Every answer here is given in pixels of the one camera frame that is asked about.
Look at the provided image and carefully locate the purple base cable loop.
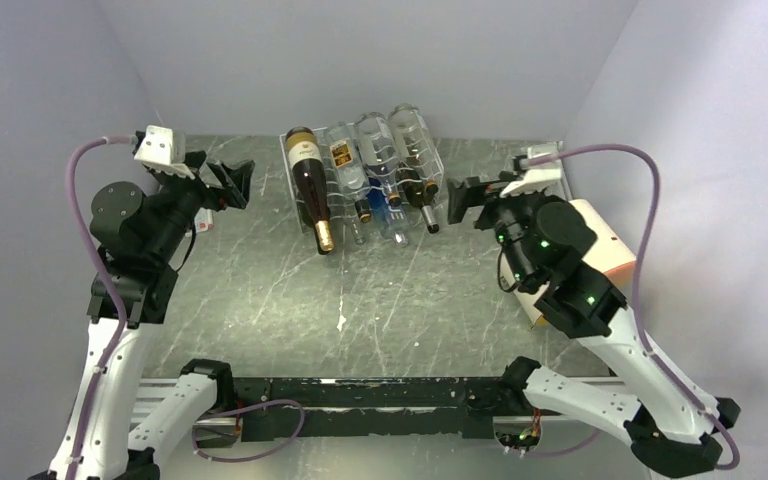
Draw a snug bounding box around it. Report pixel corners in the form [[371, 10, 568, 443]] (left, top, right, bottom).
[[190, 398, 307, 464]]

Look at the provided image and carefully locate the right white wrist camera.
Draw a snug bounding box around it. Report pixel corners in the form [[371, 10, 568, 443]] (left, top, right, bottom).
[[500, 142, 563, 198]]

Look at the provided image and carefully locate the cream cylindrical container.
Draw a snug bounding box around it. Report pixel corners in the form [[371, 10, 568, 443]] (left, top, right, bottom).
[[498, 199, 636, 328]]

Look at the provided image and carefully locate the white wire wine rack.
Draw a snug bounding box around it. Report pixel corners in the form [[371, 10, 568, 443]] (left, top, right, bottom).
[[281, 112, 444, 252]]

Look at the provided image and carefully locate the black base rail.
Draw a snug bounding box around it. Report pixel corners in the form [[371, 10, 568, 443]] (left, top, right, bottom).
[[234, 377, 531, 442]]

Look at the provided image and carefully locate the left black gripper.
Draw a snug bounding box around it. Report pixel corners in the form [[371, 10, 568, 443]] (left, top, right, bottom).
[[148, 150, 253, 261]]

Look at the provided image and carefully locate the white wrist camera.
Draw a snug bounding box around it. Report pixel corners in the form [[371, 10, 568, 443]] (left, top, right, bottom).
[[134, 125, 195, 179], [500, 142, 563, 198]]

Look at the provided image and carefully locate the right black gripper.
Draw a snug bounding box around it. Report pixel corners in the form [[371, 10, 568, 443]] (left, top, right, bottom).
[[445, 169, 543, 288]]

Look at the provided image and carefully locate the clear bottle orange label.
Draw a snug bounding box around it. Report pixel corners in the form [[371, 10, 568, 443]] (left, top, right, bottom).
[[324, 123, 372, 223]]

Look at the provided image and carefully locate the blue vodka bottle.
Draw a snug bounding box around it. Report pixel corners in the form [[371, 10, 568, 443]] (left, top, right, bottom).
[[367, 175, 410, 247]]

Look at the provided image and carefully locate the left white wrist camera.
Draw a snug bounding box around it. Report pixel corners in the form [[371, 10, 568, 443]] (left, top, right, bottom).
[[134, 125, 195, 179]]

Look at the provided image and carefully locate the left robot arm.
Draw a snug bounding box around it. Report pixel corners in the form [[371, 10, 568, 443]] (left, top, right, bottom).
[[43, 151, 255, 479]]

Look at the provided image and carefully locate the dark red wine bottle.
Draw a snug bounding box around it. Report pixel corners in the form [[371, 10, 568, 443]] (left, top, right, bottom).
[[285, 126, 335, 254]]

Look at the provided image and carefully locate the dark bottle silver cap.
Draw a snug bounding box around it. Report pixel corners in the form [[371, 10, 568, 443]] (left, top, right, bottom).
[[397, 162, 440, 234]]

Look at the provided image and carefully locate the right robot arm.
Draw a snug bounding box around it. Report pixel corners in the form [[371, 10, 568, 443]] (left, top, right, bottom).
[[447, 175, 740, 478]]

